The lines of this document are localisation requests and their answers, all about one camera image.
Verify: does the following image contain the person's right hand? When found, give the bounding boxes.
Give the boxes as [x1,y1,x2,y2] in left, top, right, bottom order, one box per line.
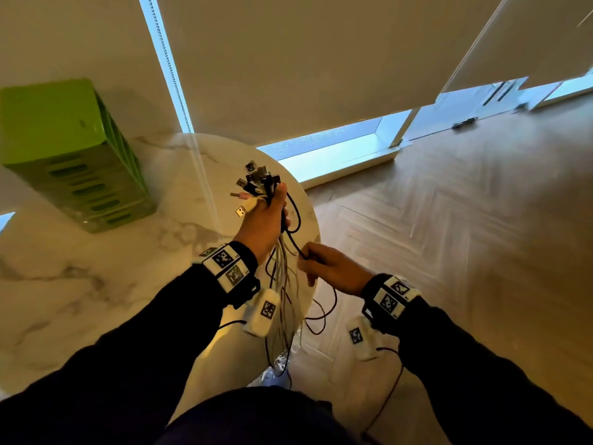
[297,242,376,298]

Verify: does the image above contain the person's left hand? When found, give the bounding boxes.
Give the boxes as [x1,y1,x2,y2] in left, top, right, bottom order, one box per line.
[232,182,292,265]

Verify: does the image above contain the bunch of mixed charging cables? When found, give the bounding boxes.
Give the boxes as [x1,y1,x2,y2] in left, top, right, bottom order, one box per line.
[230,159,303,391]

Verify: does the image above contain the person's left forearm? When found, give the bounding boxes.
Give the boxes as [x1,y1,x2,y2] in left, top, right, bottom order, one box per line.
[0,264,232,445]

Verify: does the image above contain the person's right forearm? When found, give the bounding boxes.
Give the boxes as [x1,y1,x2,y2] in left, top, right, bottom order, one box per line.
[397,296,593,445]

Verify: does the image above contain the white window sill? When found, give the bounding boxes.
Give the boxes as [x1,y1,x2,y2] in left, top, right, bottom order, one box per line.
[278,133,404,189]

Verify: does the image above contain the black wristband with marker tags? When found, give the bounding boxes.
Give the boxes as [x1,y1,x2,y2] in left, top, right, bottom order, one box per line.
[361,273,423,337]
[193,241,261,310]

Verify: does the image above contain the white roller blind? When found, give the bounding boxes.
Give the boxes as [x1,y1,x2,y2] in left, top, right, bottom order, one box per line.
[442,0,593,94]
[0,0,181,214]
[155,0,508,146]

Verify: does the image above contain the person's dark trousers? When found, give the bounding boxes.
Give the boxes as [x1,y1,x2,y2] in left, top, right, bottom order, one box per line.
[154,386,378,445]

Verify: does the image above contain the green slotted box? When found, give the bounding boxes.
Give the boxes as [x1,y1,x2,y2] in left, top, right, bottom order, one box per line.
[0,78,158,234]

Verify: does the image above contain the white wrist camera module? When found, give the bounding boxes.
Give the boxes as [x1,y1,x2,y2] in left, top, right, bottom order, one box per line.
[242,287,282,339]
[345,315,383,362]

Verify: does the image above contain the blind bead chain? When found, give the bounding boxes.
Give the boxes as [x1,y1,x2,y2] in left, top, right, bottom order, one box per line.
[145,0,193,134]

